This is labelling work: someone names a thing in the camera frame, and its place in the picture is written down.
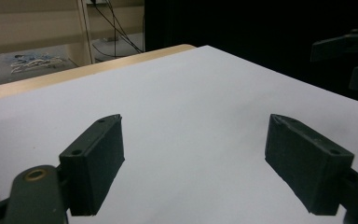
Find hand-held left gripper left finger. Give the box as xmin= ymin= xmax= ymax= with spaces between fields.
xmin=59 ymin=113 xmax=126 ymax=217

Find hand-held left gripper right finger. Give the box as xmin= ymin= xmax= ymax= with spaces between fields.
xmin=264 ymin=113 xmax=355 ymax=217

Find black curtain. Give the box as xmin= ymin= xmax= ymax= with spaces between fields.
xmin=144 ymin=0 xmax=358 ymax=107

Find white table cover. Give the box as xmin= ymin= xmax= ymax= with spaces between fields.
xmin=0 ymin=45 xmax=358 ymax=224

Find light wooden shelf unit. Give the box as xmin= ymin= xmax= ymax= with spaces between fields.
xmin=0 ymin=0 xmax=145 ymax=67

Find pile of white cords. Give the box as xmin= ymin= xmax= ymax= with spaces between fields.
xmin=9 ymin=53 xmax=67 ymax=75

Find thin hanging black cables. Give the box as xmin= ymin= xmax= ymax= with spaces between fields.
xmin=86 ymin=0 xmax=145 ymax=60

